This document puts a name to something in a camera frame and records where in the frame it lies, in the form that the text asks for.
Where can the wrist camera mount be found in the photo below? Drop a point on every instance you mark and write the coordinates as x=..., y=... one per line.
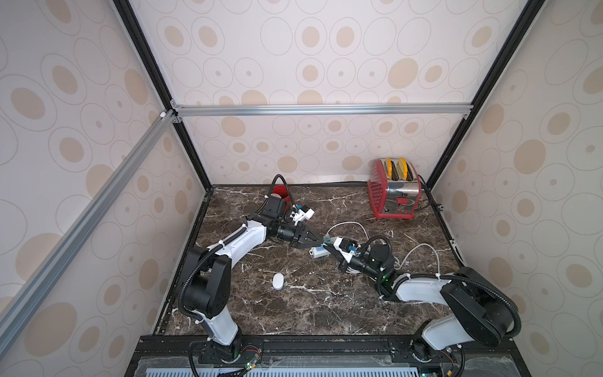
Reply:
x=346, y=247
x=301, y=213

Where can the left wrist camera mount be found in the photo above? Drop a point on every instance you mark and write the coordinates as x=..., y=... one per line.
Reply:
x=301, y=213

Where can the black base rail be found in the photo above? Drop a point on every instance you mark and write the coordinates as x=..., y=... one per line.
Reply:
x=320, y=356

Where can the horizontal aluminium frame bar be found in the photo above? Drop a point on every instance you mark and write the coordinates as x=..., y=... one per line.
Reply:
x=320, y=110

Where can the white power strip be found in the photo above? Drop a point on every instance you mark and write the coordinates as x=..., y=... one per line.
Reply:
x=319, y=252

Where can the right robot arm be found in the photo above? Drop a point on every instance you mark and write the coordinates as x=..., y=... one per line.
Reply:
x=478, y=310

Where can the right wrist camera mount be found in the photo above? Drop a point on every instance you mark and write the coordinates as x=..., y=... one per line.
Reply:
x=346, y=247

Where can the white earbud charging case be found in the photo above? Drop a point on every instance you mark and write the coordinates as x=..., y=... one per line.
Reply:
x=278, y=281

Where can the red chrome toaster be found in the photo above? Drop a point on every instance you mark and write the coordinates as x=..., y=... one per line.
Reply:
x=394, y=189

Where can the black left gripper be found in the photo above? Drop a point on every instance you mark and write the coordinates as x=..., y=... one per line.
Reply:
x=299, y=242

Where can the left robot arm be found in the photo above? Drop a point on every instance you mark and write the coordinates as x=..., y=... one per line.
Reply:
x=206, y=286

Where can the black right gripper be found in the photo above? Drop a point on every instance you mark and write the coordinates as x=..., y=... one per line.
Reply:
x=341, y=252

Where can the diagonal aluminium frame bar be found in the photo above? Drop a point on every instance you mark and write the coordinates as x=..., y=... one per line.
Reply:
x=43, y=280

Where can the red metal cup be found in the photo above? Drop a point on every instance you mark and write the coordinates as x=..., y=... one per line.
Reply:
x=282, y=192

